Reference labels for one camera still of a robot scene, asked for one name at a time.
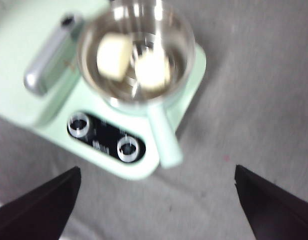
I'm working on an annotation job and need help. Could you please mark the silver control knob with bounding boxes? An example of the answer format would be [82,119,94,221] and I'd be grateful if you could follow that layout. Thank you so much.
[117,136,141,163]
[68,112,91,140]

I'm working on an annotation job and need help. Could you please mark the green griddle cover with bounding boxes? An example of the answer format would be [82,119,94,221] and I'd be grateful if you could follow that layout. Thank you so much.
[0,0,112,126]

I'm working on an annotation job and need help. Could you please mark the twisted white steamed bun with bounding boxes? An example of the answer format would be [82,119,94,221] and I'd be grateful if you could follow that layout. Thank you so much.
[133,51,171,92]

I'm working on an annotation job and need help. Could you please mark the green pot with handle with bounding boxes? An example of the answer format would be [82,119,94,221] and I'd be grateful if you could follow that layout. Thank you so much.
[77,0,197,170]

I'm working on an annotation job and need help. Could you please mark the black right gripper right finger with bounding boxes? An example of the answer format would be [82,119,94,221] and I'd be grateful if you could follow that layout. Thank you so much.
[234,164,308,240]

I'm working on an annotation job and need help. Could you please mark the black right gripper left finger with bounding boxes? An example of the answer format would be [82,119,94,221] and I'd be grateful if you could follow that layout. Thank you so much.
[0,166,82,240]

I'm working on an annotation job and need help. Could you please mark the smooth white steamed bun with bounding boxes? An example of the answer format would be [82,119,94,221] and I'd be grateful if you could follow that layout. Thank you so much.
[96,33,133,82]

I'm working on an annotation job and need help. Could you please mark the green breakfast machine base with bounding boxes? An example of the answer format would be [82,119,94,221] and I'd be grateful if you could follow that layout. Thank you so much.
[0,0,207,181]

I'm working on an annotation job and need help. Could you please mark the black control panel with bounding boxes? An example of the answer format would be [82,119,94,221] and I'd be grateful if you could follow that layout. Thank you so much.
[66,110,147,165]

